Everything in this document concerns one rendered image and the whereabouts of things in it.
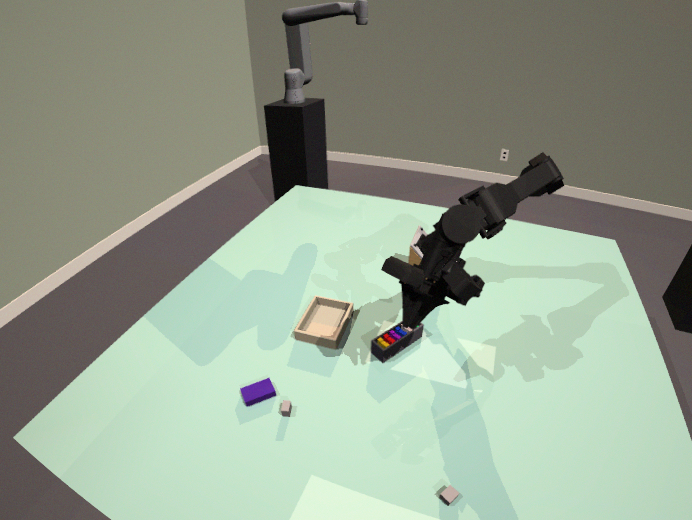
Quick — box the purple rectangular block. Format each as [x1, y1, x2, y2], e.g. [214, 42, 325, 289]
[240, 378, 276, 407]

